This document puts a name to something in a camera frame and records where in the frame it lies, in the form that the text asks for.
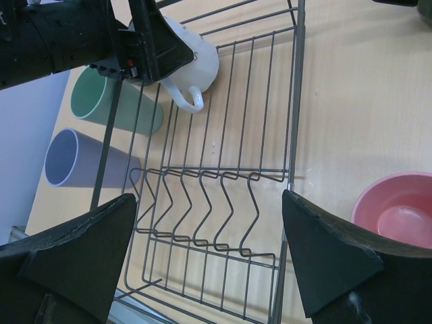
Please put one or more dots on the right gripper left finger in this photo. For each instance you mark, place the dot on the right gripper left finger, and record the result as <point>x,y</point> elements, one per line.
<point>68,273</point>

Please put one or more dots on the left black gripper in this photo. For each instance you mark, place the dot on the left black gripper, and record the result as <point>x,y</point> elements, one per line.
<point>147,53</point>

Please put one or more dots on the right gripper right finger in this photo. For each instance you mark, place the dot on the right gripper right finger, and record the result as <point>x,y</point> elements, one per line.
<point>347,274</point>

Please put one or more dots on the white faceted mug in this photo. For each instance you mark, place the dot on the white faceted mug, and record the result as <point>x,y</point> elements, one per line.
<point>187,84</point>

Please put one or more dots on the green plastic cup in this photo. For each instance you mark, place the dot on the green plastic cup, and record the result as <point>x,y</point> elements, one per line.
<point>91,101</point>

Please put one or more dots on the red plastic cup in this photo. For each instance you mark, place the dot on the red plastic cup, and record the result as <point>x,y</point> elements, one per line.
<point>398,207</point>

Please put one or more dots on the purple plastic cup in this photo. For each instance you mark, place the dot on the purple plastic cup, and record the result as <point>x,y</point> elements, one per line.
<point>73,159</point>

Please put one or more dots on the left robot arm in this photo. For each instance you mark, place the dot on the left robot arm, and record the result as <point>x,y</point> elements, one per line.
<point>38,40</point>

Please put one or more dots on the black wire dish rack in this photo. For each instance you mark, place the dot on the black wire dish rack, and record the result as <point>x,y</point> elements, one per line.
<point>208,244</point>

